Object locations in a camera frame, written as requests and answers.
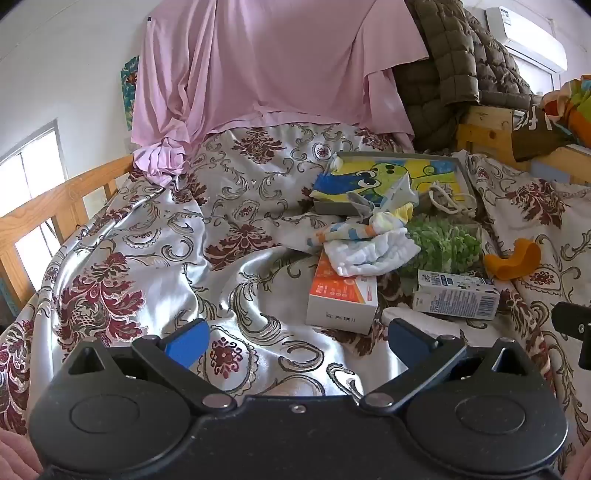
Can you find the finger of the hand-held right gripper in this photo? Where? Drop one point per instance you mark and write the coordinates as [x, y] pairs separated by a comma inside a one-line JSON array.
[[570, 319]]

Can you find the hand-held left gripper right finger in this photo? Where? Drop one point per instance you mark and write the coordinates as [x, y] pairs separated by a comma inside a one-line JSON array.
[[405, 336]]

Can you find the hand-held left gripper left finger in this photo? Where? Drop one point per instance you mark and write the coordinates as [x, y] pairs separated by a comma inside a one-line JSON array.
[[189, 342]]

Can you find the white quilted cloth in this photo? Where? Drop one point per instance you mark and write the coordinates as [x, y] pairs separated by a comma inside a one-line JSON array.
[[369, 256]]

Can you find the striped baby garment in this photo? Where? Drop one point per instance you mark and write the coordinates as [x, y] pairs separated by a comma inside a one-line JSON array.
[[341, 233]]

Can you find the grey tray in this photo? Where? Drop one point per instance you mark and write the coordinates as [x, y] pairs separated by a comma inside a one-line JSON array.
[[330, 208]]

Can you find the person's left hand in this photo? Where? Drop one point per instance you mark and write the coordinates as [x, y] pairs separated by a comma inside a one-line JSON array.
[[16, 457]]

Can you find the blue white carton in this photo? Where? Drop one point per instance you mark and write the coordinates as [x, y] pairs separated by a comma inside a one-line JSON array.
[[455, 295]]

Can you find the orange curved object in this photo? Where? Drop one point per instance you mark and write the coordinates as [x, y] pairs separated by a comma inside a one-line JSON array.
[[521, 258]]

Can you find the orange white medicine box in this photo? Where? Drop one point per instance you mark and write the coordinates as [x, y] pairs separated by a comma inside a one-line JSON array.
[[337, 286]]

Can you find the green leafy bundle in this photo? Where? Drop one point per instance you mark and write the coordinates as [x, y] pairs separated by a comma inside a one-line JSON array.
[[438, 244]]

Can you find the floral satin bedspread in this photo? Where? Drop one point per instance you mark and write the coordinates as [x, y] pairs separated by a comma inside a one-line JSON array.
[[161, 240]]

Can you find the brown printed cloth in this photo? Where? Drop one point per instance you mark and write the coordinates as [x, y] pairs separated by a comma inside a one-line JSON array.
[[531, 134]]

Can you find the colourful cloth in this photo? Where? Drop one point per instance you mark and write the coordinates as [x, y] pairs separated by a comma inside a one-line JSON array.
[[572, 106]]

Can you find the window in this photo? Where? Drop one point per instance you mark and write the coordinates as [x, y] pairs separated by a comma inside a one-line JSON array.
[[32, 161]]

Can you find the olive puffer jacket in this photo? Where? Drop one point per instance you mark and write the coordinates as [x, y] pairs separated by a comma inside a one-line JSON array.
[[438, 69]]

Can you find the white air conditioner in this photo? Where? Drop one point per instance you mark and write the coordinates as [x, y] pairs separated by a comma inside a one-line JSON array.
[[526, 41]]

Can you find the pink bed sheet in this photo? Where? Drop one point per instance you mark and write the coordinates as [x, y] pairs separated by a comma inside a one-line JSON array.
[[277, 60]]

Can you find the wooden bed rail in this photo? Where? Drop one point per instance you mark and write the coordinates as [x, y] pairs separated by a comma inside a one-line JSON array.
[[55, 198]]

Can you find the wooden frame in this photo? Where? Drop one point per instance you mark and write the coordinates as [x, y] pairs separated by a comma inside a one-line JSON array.
[[489, 129]]

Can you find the wall poster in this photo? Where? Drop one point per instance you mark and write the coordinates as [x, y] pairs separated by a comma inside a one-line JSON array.
[[129, 92]]

